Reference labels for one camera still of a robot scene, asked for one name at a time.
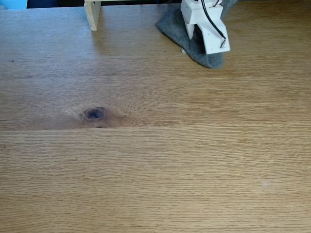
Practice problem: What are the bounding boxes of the light blue background object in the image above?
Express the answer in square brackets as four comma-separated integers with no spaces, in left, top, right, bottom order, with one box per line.
[0,0,28,10]

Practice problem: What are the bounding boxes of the grey terry cleaning cloth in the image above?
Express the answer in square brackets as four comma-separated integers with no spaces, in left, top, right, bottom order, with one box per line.
[155,0,238,69]

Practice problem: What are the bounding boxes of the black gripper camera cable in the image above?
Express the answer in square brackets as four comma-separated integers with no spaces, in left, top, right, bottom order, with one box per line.
[200,0,227,49]

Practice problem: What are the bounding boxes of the light wooden stand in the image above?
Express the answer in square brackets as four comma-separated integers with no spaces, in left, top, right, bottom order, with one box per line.
[84,0,137,32]

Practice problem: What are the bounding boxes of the dark background object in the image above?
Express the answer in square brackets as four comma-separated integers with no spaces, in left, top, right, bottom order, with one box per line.
[26,0,86,9]

